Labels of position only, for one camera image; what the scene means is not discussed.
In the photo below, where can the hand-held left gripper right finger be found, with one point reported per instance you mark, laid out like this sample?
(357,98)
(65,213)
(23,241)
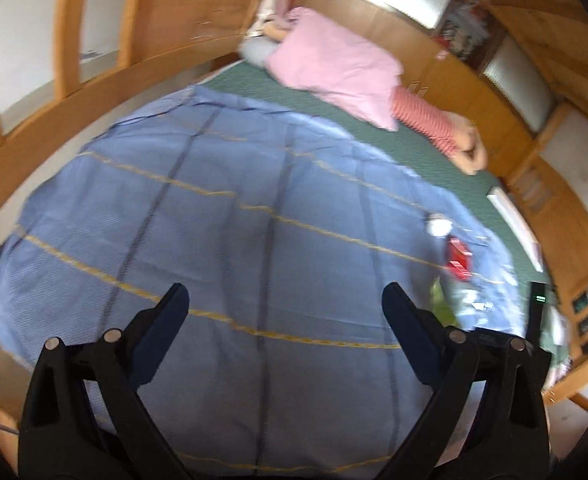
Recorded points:
(406,330)

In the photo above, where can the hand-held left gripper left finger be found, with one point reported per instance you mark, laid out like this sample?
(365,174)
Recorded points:
(166,330)

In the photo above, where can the light green wrapper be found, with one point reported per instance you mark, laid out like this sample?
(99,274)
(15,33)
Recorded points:
(441,305)

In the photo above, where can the clear plastic wrapper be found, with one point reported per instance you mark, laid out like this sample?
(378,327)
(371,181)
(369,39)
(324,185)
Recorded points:
(478,305)

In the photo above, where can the blue checked blanket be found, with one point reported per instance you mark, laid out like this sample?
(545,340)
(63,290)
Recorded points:
(224,260)

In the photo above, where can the red box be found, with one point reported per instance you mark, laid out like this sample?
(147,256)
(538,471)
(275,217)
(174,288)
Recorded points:
(457,255)

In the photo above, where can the white flat board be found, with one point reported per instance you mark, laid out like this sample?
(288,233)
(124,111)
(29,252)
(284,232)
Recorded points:
(511,215)

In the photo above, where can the white round object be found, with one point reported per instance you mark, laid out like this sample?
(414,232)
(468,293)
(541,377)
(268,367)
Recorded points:
(437,225)

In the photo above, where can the beige plush doll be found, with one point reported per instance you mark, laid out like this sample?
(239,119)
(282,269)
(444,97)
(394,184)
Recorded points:
(468,145)

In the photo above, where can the red striped pillow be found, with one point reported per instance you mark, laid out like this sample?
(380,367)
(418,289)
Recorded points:
(423,117)

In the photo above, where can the narrow frosted window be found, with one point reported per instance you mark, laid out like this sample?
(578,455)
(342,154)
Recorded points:
(518,85)

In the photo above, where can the green bed mat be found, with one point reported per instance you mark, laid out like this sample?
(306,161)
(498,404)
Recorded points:
(324,105)

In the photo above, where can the grey white pillow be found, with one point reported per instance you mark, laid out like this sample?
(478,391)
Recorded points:
(256,52)

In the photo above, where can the cluttered wall shelf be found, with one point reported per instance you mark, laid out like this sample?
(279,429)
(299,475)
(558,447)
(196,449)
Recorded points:
(463,30)

